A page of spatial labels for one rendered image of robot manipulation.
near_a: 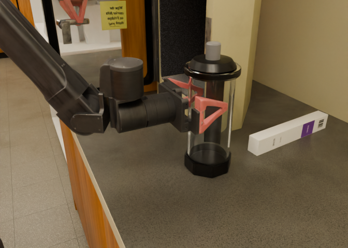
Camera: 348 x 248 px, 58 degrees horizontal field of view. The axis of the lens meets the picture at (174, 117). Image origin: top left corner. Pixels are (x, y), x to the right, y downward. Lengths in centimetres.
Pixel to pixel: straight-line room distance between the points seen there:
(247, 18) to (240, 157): 32
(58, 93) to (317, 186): 52
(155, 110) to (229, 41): 29
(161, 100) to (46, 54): 20
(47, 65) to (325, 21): 79
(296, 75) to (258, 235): 69
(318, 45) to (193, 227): 71
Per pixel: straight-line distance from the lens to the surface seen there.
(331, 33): 105
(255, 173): 70
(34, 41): 56
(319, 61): 108
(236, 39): 77
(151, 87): 111
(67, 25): 88
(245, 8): 77
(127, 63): 53
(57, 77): 55
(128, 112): 54
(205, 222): 58
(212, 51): 59
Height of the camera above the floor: 134
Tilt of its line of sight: 26 degrees down
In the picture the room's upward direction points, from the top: straight up
